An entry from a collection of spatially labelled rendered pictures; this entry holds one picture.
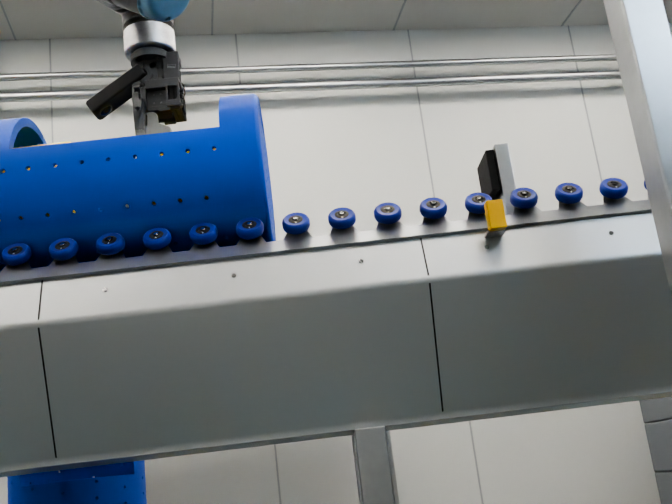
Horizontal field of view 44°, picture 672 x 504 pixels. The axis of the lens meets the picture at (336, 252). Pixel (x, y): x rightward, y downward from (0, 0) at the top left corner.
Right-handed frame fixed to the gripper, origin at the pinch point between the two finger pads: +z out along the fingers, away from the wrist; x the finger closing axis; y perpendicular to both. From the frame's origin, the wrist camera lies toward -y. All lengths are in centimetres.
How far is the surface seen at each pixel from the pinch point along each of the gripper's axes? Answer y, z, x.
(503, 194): 60, 12, 0
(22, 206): -18.4, 8.3, -7.7
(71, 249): -11.3, 15.8, -6.3
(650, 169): 74, 20, -28
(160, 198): 3.4, 9.2, -7.2
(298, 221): 25.0, 15.3, -6.1
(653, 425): 202, 49, 326
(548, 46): 206, -211, 380
